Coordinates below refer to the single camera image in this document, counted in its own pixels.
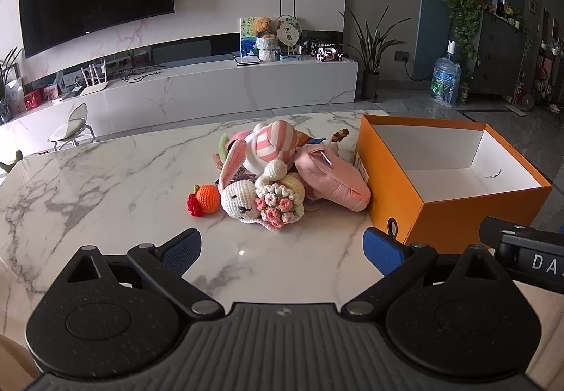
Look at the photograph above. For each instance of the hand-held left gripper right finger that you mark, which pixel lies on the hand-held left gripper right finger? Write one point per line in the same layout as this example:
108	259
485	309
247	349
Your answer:
382	252

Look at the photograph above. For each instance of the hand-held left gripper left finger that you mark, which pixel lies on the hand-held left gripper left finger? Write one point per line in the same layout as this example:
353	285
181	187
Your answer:
180	251

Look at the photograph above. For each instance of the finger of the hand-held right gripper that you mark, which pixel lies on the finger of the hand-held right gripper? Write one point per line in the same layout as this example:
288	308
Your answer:
488	230

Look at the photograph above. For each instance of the orange cardboard box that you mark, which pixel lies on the orange cardboard box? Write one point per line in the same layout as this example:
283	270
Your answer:
440	215

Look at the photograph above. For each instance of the crochet orange fruit charm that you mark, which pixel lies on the crochet orange fruit charm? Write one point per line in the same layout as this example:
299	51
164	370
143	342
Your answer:
208	198

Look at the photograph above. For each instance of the crochet white bunny doll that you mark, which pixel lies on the crochet white bunny doll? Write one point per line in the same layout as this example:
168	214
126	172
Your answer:
240	197

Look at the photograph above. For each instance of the pink mini backpack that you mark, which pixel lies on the pink mini backpack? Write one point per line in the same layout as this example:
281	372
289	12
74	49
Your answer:
335	184

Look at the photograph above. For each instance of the brown sailor bear plush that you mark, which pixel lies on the brown sailor bear plush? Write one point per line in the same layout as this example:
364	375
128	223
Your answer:
339	135

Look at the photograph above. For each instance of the pink striped plush doll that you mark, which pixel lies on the pink striped plush doll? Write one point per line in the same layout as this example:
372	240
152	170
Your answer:
268	140

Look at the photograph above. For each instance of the blue water jug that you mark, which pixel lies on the blue water jug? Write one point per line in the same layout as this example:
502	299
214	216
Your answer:
445	80

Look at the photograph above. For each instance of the white marble tv cabinet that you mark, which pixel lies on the white marble tv cabinet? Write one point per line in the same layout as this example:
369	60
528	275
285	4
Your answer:
220	91

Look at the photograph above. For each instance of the white rolling stool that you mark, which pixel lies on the white rolling stool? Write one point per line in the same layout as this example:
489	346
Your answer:
72	120

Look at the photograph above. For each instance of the dark grey cabinet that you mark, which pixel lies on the dark grey cabinet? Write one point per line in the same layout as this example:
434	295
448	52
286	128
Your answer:
498	56

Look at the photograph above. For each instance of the white router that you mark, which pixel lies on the white router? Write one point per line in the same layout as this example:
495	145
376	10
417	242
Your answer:
94	88

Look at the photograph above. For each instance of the green curved chair back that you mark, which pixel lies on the green curved chair back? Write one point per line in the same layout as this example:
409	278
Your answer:
11	164

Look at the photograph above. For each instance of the potted long-leaf plant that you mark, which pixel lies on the potted long-leaf plant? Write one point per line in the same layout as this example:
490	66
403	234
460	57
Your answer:
371	52

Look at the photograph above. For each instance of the grey flat device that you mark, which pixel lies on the grey flat device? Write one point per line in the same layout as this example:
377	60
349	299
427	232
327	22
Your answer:
246	60

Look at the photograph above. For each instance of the black white toy cars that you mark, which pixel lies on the black white toy cars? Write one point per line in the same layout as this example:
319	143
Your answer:
326	53

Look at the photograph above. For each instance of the red gift box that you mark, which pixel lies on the red gift box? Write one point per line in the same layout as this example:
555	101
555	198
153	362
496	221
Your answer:
32	101

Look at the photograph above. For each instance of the round paper fan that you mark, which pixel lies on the round paper fan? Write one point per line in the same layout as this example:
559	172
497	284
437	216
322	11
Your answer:
288	32

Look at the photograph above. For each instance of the brown teddy bear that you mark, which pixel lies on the brown teddy bear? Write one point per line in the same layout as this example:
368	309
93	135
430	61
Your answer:
263	26

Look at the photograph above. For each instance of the leafy plant in vase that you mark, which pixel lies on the leafy plant in vase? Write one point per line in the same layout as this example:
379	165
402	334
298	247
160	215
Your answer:
6	82

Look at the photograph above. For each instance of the wall socket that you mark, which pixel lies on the wall socket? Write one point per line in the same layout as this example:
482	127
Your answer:
401	57

